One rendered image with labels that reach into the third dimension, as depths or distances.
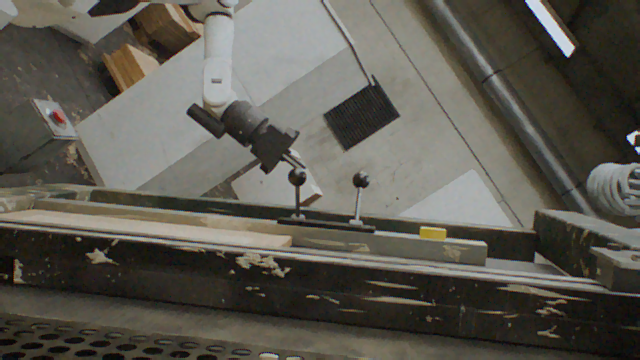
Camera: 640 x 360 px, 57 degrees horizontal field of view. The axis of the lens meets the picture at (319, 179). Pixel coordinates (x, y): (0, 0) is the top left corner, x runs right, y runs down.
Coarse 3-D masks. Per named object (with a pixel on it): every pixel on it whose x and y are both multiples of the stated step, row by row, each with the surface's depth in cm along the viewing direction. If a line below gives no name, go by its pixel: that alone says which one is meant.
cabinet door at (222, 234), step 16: (64, 224) 111; (80, 224) 113; (96, 224) 114; (112, 224) 116; (128, 224) 117; (144, 224) 117; (160, 224) 119; (224, 240) 108; (240, 240) 110; (256, 240) 110; (272, 240) 111; (288, 240) 114
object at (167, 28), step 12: (144, 12) 612; (156, 12) 609; (168, 12) 607; (144, 24) 610; (156, 24) 607; (168, 24) 611; (180, 24) 623; (144, 36) 611; (156, 36) 618; (168, 36) 631; (180, 36) 642; (192, 36) 655; (156, 48) 654; (168, 48) 655; (180, 48) 664; (168, 60) 677
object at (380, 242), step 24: (120, 216) 123; (144, 216) 123; (168, 216) 122; (192, 216) 121; (216, 216) 123; (312, 240) 118; (336, 240) 118; (360, 240) 117; (384, 240) 116; (408, 240) 116; (432, 240) 115; (480, 264) 114
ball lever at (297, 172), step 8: (296, 168) 115; (288, 176) 115; (296, 176) 113; (304, 176) 114; (296, 184) 114; (296, 192) 117; (296, 200) 118; (296, 208) 119; (296, 216) 120; (304, 216) 121
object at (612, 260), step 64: (0, 256) 73; (64, 256) 72; (128, 256) 71; (192, 256) 70; (256, 256) 68; (320, 256) 71; (384, 320) 67; (448, 320) 66; (512, 320) 65; (576, 320) 64
